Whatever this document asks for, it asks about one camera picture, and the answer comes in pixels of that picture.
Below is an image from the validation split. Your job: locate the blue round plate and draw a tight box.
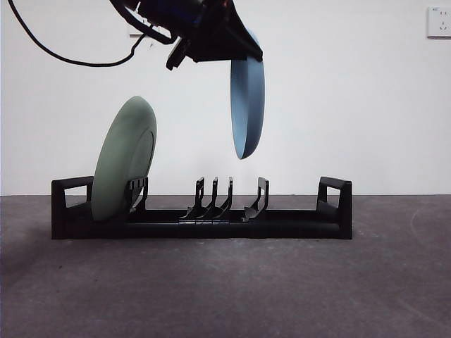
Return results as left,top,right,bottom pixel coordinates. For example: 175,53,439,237
229,29,266,161

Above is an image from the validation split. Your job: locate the green round plate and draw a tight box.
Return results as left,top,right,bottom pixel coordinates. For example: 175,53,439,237
90,95,158,223

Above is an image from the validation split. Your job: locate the black plastic plate rack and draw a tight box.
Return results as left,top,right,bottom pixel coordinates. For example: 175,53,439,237
51,175,354,242

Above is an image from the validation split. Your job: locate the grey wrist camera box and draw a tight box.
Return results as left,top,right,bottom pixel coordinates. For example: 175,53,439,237
164,37,189,72

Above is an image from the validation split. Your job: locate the black cable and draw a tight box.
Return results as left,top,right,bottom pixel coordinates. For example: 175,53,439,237
7,0,153,68

